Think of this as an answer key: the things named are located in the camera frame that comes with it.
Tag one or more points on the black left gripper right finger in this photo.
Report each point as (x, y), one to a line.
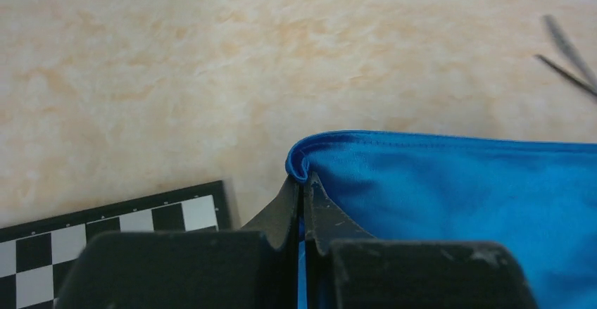
(347, 267)

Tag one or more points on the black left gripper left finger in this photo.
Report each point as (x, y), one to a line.
(252, 267)

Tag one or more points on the blue satin napkin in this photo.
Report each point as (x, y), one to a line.
(536, 198)

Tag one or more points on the black white checkerboard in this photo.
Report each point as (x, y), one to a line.
(93, 258)

